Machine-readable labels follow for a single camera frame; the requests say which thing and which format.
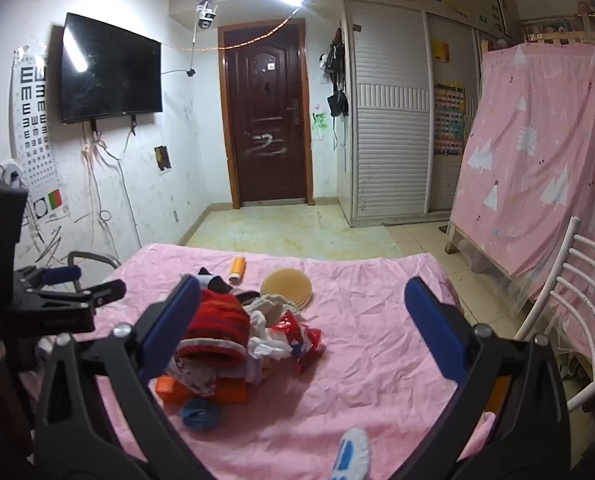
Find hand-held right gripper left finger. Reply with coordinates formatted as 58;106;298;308
32;274;213;480

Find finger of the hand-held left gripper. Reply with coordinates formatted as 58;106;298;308
72;280;127;307
25;265;82;286

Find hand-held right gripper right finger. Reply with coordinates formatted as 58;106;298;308
402;276;571;480

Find orange box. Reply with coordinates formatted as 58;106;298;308
155;375;251;403

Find red snack wrapper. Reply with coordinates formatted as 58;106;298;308
272;310;325;373

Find person's right hand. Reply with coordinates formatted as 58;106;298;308
331;427;372;480

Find grey metal chair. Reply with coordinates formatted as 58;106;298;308
68;251;122;291

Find red knit hat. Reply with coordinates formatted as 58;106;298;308
178;287;251;361

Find white printed cloth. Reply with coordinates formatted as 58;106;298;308
174;356;219;397

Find pink bed sheet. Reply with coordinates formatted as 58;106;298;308
90;242;498;480

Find blue crumpled bag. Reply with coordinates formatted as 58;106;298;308
180;397;223;432

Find white crumpled tissue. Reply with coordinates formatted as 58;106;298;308
246;332;298;387

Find beige crumpled cloth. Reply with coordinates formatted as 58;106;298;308
248;294;292;332

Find white metal chair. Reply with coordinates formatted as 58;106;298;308
515;216;595;413

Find round beige mesh pad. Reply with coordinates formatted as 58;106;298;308
260;267;314;311

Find eye chart poster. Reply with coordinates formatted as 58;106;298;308
10;49;70;221

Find white slatted wardrobe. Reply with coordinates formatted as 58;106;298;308
337;0;483;228

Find colourful grid poster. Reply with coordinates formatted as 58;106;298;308
432;82;465;157

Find pink tree print curtain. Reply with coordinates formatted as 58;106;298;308
450;42;595;341

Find dark brown door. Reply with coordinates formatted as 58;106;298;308
218;19;314;209

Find hanging black bag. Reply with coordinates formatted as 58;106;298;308
326;90;351;119

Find black wall box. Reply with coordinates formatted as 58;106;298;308
154;145;173;177

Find black wall television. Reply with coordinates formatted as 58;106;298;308
60;11;164;126

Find orange string light wire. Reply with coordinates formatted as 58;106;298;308
160;8;302;53

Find hanging black straps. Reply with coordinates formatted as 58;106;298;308
319;25;349;91

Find white security camera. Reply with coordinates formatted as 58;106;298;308
196;0;219;31

